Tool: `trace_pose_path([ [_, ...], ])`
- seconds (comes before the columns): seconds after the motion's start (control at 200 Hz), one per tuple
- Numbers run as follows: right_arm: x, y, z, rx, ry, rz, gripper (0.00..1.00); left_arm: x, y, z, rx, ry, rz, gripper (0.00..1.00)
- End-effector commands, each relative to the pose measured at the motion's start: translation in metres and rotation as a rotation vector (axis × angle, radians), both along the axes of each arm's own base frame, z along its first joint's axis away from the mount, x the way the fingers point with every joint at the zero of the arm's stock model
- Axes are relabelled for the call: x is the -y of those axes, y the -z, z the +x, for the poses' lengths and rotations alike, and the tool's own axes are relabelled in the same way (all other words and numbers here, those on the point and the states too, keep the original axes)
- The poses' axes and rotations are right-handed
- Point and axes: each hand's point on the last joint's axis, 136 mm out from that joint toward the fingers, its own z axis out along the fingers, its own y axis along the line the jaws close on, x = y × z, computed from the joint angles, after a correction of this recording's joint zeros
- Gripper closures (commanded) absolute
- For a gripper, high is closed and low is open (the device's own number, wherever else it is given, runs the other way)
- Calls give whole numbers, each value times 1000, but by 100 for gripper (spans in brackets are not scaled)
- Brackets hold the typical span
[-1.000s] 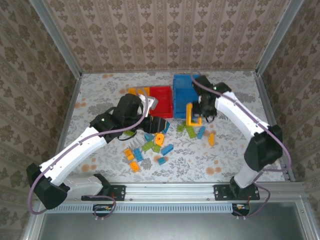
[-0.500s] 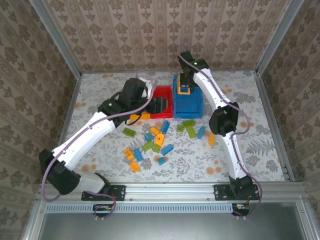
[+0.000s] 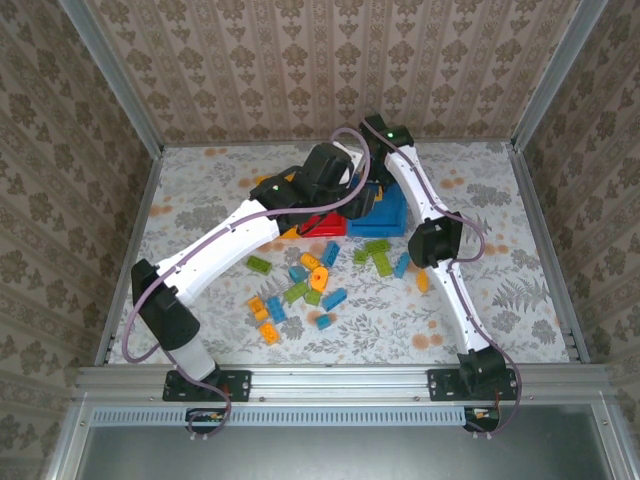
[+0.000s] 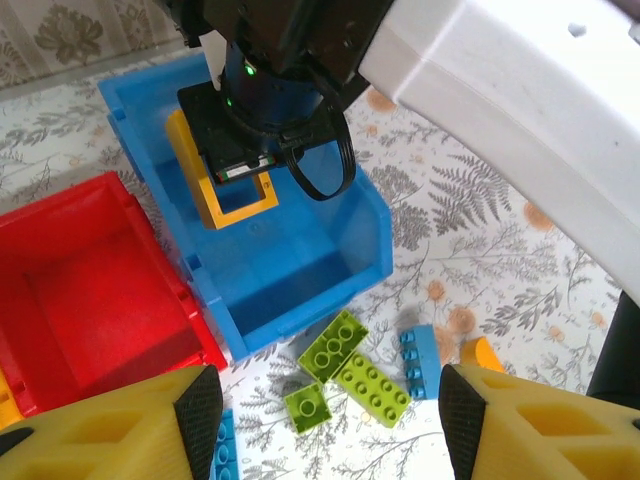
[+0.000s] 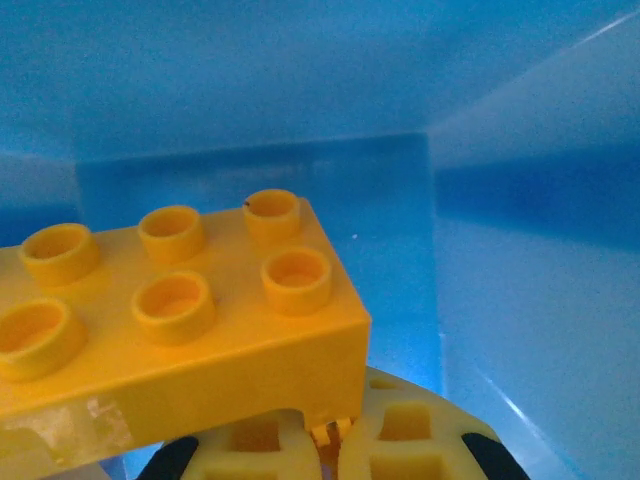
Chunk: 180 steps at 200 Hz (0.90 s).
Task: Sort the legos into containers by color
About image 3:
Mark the small green lego brick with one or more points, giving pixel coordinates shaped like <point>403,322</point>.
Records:
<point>361,256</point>
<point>313,297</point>

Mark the yellow cylinder lego piece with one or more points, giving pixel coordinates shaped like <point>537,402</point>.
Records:
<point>310,260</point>

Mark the orange-yellow round lego piece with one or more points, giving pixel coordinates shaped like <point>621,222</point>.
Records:
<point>318,278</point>

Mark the small blue lego brick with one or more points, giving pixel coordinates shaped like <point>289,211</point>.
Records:
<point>298,273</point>
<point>324,320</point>

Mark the yellow lego brick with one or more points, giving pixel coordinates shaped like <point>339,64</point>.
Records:
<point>257,307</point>
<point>269,333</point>
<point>423,281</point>

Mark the long green lego brick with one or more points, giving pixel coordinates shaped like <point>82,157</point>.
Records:
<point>259,265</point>

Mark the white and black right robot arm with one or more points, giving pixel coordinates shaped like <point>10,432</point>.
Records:
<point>465,310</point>

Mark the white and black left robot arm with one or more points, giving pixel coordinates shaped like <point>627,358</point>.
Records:
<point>225,245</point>

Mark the blue plastic bin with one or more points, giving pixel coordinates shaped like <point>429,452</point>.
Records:
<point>375,227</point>

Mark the red plastic bin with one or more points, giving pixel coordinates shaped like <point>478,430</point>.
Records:
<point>330,227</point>

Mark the yellow plastic bin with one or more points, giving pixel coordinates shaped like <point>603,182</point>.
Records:
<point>289,233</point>

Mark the floral patterned table cover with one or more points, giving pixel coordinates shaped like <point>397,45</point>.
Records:
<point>375,345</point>

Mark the small black connector board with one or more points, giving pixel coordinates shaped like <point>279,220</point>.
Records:
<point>482,415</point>
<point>205,415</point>

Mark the grey metal sheet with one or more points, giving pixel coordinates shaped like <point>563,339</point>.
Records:
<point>340,455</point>

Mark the aluminium frame cross rail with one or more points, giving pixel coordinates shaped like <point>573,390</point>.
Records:
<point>340,382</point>

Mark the aluminium side rail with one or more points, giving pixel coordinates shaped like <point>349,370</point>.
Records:
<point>546,250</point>
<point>131,250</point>

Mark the aluminium corner post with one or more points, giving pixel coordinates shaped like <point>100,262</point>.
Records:
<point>556,75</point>
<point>117,80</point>

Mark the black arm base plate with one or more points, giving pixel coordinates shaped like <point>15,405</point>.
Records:
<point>442,386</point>
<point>240,386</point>

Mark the aluminium lower frame bar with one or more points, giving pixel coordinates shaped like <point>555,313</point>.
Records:
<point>617,445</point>
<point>70,440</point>

